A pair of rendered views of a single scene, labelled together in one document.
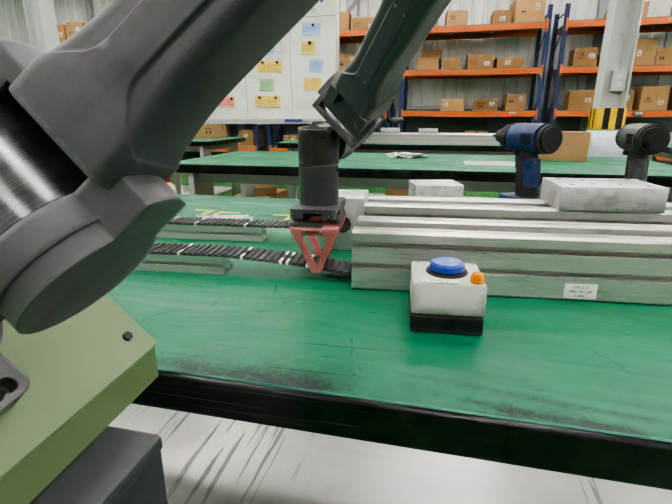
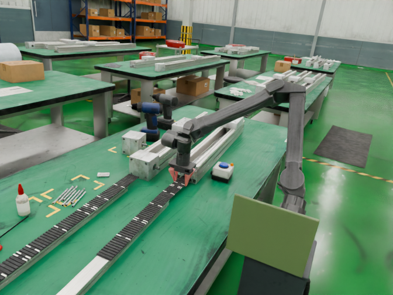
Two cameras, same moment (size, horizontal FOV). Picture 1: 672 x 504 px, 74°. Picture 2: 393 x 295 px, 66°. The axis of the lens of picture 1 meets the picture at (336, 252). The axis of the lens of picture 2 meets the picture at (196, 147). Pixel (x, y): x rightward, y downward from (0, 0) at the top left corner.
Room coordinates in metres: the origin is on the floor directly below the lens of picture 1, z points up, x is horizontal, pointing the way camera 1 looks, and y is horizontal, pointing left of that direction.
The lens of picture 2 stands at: (0.36, 1.11, 1.45)
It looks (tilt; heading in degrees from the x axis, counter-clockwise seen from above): 23 degrees down; 282
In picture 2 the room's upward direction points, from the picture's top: 6 degrees clockwise
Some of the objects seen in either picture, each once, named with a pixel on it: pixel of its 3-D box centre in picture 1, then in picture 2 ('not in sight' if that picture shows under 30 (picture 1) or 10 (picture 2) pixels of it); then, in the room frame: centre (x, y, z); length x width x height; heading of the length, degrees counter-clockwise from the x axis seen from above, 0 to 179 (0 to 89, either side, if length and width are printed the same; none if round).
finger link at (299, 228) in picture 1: (317, 239); (184, 175); (0.64, 0.03, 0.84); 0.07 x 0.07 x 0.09; 81
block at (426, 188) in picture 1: (435, 205); (136, 143); (0.97, -0.22, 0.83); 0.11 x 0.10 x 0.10; 1
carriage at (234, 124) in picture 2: not in sight; (231, 123); (0.54, -0.67, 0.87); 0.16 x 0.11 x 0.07; 82
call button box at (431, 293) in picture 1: (444, 292); (221, 171); (0.50, -0.13, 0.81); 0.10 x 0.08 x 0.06; 172
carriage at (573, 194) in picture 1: (597, 201); (186, 128); (0.77, -0.45, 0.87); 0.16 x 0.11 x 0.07; 82
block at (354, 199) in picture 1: (341, 219); (146, 165); (0.82, -0.01, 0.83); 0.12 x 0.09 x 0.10; 172
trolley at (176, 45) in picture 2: not in sight; (178, 64); (2.33, -5.22, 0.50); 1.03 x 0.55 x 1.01; 82
